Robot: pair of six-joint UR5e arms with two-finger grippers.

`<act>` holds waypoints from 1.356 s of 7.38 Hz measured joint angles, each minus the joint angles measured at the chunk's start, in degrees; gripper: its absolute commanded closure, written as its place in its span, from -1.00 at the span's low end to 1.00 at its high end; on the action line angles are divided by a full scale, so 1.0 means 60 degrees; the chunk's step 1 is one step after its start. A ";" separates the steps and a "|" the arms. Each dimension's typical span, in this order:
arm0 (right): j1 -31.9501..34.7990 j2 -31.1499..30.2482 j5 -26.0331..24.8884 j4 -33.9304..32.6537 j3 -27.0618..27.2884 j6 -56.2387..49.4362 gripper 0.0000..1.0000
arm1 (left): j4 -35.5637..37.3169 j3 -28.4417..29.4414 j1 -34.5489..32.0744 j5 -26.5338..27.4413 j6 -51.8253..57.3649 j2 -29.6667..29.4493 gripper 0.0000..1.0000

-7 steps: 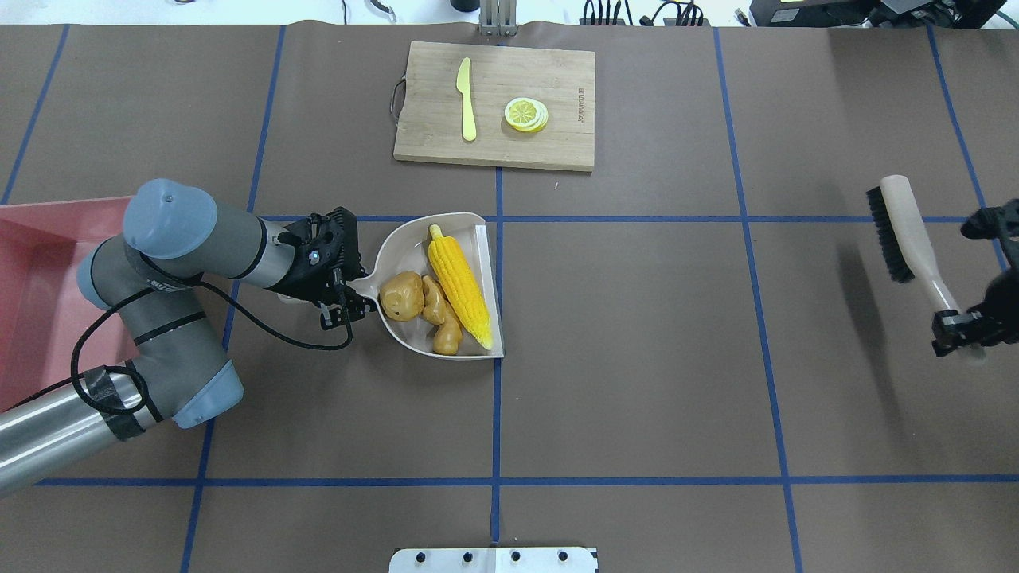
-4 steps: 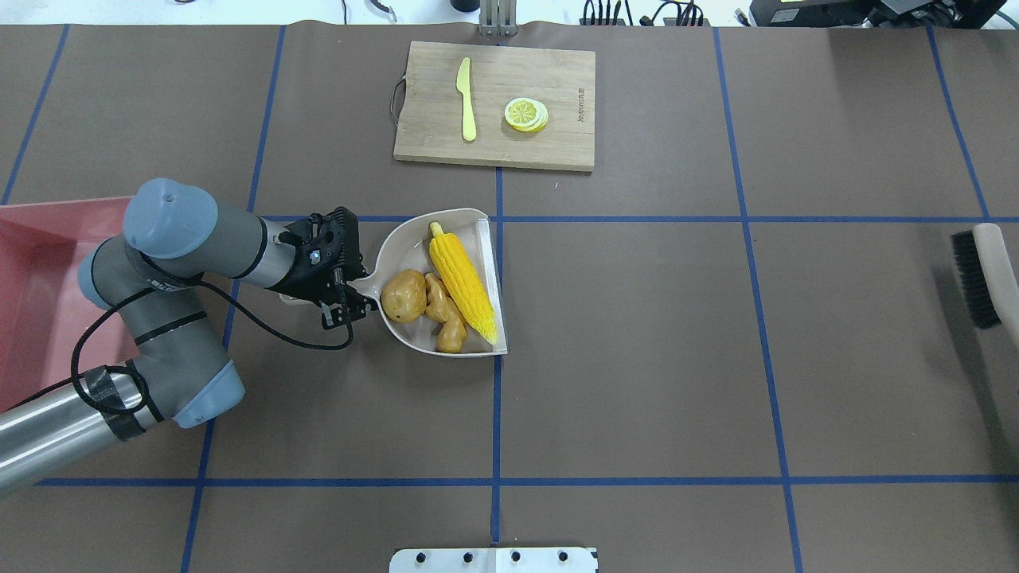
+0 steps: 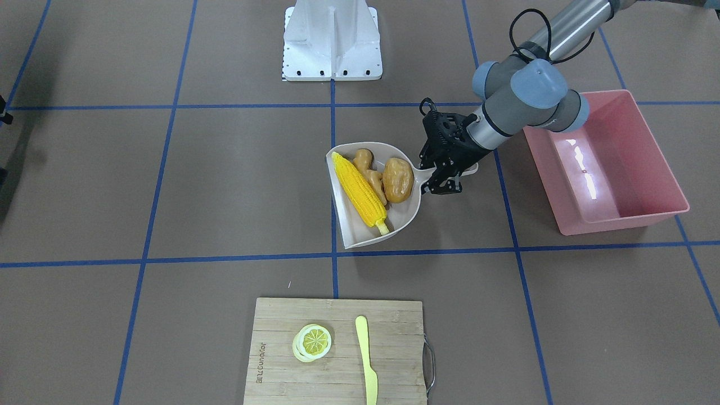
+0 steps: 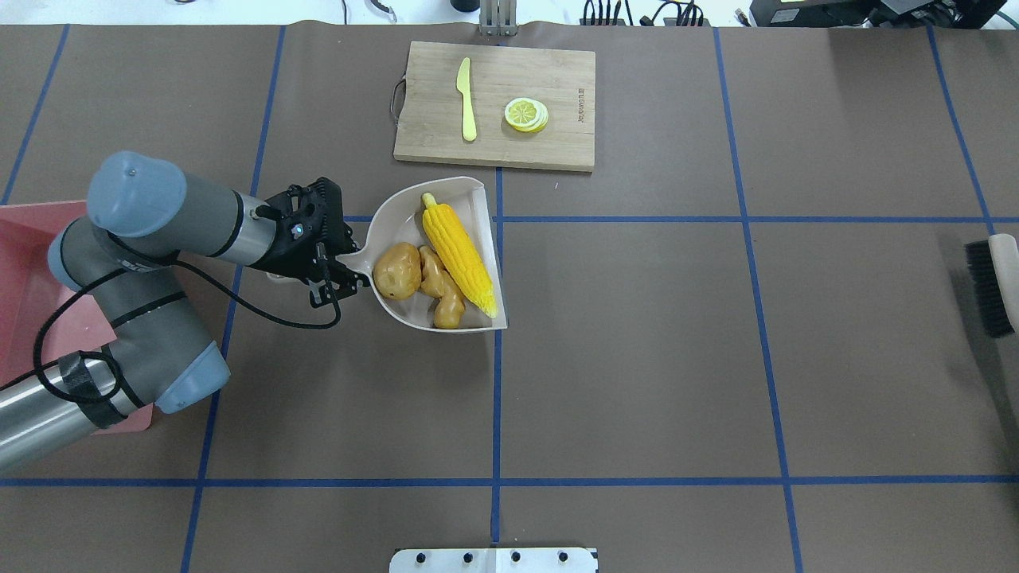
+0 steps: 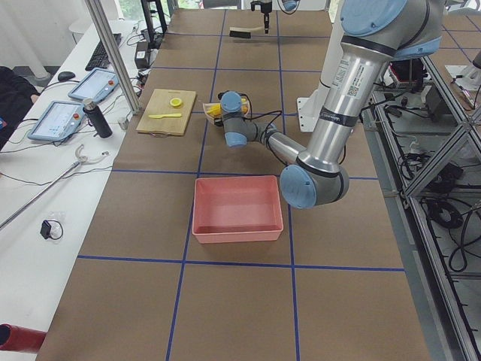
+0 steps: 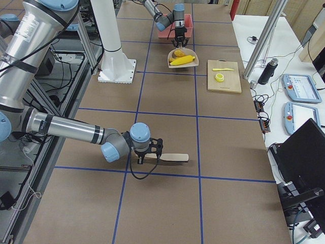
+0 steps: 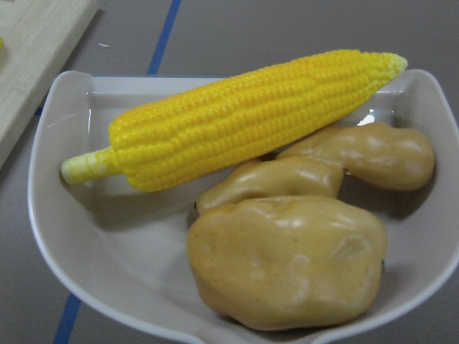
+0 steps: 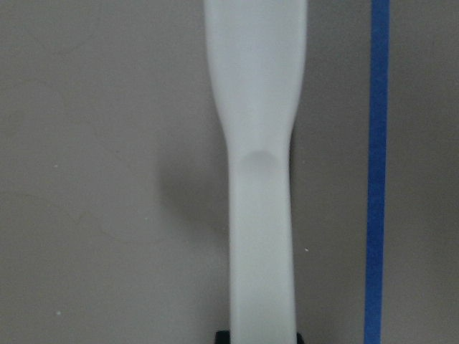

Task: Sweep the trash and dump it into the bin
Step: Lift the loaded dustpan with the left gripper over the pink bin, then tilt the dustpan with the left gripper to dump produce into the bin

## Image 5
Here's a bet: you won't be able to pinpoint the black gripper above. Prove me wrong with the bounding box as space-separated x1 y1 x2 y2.
250 0 272 34
212 92 225 124

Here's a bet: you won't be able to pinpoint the beige plastic dustpan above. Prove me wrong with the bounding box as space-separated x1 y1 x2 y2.
202 96 251 127

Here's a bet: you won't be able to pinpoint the yellow corn cob toy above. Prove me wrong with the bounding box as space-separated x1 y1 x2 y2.
207 104 222 117

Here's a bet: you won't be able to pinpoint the beige hand brush black bristles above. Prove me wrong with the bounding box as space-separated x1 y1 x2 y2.
229 26 265 38

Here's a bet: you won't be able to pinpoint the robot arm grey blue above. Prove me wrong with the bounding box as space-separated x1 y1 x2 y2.
220 1 445 209
250 0 300 34

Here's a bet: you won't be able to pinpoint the pink plastic bin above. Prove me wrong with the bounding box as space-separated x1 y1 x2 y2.
192 175 283 244

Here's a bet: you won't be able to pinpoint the yellow lemon slice toy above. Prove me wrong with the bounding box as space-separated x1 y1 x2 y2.
169 98 183 108

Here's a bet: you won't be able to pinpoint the yellow plastic knife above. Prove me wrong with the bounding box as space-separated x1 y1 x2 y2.
148 113 183 120

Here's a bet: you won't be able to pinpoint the bamboo cutting board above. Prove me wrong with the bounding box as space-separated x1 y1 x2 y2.
136 89 197 136

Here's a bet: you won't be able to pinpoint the black power adapter box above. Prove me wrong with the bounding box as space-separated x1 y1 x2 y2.
135 41 157 69

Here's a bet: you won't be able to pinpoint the black water bottle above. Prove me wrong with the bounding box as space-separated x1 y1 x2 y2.
83 98 113 138

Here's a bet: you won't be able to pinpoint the far blue teach pendant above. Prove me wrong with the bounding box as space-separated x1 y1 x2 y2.
68 68 119 103

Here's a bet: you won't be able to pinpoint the blue teach pendant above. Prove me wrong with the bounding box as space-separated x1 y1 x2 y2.
27 101 85 142
68 68 119 103

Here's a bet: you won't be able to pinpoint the black keyboard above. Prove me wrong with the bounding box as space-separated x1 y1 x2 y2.
85 41 110 71

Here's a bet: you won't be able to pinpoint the metal reacher grabber stick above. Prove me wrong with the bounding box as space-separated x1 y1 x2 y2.
0 144 110 230

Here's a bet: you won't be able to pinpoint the near blue teach pendant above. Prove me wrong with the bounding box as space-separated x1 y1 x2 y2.
27 101 85 142

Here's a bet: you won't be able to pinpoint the black computer mouse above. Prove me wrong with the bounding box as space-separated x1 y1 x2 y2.
57 71 76 82

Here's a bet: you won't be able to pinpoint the red cylinder roll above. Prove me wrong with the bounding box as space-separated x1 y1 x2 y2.
1 323 47 353

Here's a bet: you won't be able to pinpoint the aluminium frame post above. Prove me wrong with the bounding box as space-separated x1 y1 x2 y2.
84 0 141 115

